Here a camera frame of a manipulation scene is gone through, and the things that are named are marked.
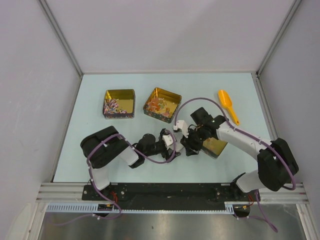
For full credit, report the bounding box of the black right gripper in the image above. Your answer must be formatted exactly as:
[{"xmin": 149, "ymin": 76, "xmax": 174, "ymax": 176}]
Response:
[{"xmin": 180, "ymin": 125, "xmax": 208, "ymax": 157}]

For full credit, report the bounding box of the tin with round lollipops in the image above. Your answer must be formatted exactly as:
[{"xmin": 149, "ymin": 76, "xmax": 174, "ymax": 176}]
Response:
[{"xmin": 143, "ymin": 87, "xmax": 182, "ymax": 124}]

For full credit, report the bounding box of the orange plastic scoop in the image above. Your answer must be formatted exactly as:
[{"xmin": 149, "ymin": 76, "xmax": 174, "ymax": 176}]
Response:
[{"xmin": 218, "ymin": 89, "xmax": 240, "ymax": 126}]

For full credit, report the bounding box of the tin with swirl lollipops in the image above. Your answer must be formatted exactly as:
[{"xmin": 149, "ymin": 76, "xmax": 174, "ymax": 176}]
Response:
[{"xmin": 102, "ymin": 89, "xmax": 136, "ymax": 120}]

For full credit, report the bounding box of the white jar lid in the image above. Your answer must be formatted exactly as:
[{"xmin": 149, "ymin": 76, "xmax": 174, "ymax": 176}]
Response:
[{"xmin": 173, "ymin": 132, "xmax": 184, "ymax": 152}]

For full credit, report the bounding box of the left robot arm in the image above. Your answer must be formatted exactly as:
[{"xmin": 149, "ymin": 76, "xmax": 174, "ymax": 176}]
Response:
[{"xmin": 80, "ymin": 126, "xmax": 181, "ymax": 200}]

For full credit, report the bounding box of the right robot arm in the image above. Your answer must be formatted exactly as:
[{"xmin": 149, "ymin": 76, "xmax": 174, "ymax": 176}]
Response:
[{"xmin": 174, "ymin": 107, "xmax": 299, "ymax": 201}]

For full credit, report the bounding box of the tin with popsicle candies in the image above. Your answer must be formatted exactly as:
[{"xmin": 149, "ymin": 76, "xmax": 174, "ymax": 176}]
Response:
[{"xmin": 201, "ymin": 137, "xmax": 228, "ymax": 159}]

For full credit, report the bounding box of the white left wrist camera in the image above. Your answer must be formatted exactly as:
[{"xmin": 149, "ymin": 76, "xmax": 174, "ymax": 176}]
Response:
[{"xmin": 162, "ymin": 134, "xmax": 174, "ymax": 148}]

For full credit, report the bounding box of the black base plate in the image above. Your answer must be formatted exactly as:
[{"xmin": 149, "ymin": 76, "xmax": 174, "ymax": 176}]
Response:
[{"xmin": 81, "ymin": 182, "xmax": 261, "ymax": 211}]

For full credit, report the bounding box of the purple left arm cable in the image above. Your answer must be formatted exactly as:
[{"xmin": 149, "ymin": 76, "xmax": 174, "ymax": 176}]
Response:
[{"xmin": 47, "ymin": 129, "xmax": 177, "ymax": 227}]

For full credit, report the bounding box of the grey slotted cable duct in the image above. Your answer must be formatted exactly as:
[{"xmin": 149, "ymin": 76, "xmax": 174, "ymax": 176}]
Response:
[{"xmin": 46, "ymin": 202, "xmax": 234, "ymax": 215}]

